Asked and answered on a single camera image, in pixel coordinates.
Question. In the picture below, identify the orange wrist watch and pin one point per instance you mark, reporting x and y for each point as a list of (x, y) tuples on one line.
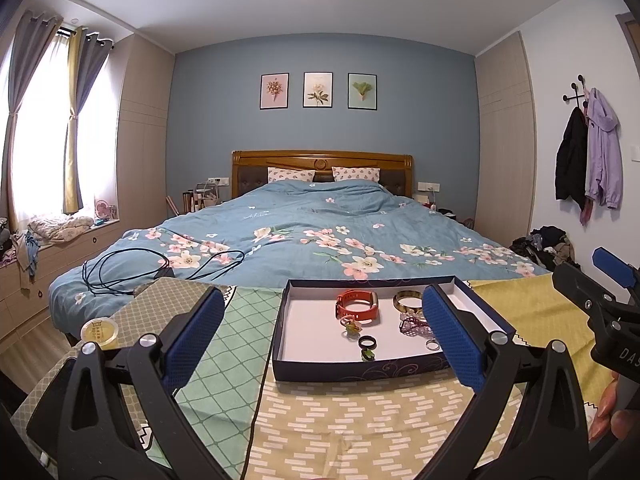
[(367, 314)]

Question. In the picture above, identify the patterned patchwork cloth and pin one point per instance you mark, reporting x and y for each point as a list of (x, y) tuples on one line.
[(325, 425)]

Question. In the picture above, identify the black jacket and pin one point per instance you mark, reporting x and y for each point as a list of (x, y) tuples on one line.
[(571, 160)]

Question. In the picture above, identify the pink desk fan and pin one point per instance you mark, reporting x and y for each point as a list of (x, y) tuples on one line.
[(105, 211)]

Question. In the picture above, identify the white framed flower picture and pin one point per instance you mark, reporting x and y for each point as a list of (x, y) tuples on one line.
[(318, 90)]

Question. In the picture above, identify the navy cardboard box lid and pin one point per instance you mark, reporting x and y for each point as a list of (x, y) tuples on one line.
[(310, 325)]

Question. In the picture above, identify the beige wardrobe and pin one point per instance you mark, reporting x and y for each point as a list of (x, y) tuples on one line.
[(505, 140), (145, 145)]

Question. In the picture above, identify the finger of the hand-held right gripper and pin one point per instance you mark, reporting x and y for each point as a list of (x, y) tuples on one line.
[(575, 285), (612, 265)]

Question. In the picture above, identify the amber bangle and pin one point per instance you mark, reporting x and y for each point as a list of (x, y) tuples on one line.
[(396, 302)]

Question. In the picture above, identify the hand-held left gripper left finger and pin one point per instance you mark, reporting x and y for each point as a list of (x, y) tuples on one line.
[(195, 337)]

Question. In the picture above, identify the person's right hand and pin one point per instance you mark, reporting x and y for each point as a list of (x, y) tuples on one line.
[(607, 420)]

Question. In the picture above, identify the pink hanging garment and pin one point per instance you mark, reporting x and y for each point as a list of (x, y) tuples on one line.
[(585, 212)]

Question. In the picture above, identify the bed with blue floral duvet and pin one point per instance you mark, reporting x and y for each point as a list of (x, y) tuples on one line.
[(310, 220)]

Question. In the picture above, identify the yellow and grey curtain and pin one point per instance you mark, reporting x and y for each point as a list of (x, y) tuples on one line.
[(75, 150)]

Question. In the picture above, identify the light pile of clothes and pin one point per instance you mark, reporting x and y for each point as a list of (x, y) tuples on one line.
[(62, 227)]

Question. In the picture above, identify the black wall coat rack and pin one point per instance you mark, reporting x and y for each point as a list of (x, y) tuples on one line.
[(577, 91)]

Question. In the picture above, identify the dotted pillow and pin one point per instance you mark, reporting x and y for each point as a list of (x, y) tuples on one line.
[(290, 174), (356, 173)]

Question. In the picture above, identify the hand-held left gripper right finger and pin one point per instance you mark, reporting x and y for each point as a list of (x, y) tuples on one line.
[(450, 340)]

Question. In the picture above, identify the yellow plastic cup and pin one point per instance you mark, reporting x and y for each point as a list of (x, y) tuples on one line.
[(100, 332)]

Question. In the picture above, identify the wooden door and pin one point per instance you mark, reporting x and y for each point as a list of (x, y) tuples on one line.
[(631, 45)]

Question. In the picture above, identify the nightstand bottles and organizer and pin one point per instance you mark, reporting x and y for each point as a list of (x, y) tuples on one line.
[(202, 199)]

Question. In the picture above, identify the white wall socket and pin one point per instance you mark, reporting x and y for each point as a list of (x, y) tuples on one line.
[(218, 180), (428, 186)]

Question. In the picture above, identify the dark pile of clothes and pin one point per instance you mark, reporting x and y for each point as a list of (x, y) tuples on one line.
[(547, 247)]

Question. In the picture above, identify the green framed leaf picture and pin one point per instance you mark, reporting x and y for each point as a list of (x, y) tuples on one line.
[(362, 91)]

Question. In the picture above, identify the wooden bed headboard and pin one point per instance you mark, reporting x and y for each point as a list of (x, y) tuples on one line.
[(322, 159)]

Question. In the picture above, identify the pink framed flower picture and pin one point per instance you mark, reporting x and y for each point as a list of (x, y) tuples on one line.
[(274, 91)]

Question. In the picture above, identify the window seat cabinet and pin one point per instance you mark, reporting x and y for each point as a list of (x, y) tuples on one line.
[(65, 270)]

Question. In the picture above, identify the purple jacket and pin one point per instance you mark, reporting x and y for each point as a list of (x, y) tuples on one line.
[(605, 155)]

